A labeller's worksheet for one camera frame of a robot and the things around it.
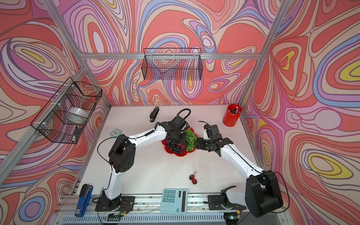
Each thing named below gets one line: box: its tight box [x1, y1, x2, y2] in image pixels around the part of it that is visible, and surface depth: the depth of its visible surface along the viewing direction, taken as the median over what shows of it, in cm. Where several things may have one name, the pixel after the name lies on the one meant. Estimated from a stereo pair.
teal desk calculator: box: [159, 188, 188, 215], surface depth 74 cm
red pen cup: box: [222, 103, 242, 128], surface depth 103 cm
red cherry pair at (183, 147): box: [176, 142, 187, 150], surface depth 90 cm
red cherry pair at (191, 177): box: [189, 171, 198, 185], surface depth 83 cm
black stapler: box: [149, 106, 160, 123], surface depth 112 cm
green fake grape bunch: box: [185, 128, 198, 152], surface depth 92 cm
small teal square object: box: [109, 128, 122, 142], surface depth 102 cm
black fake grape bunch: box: [166, 139, 183, 154], surface depth 92 cm
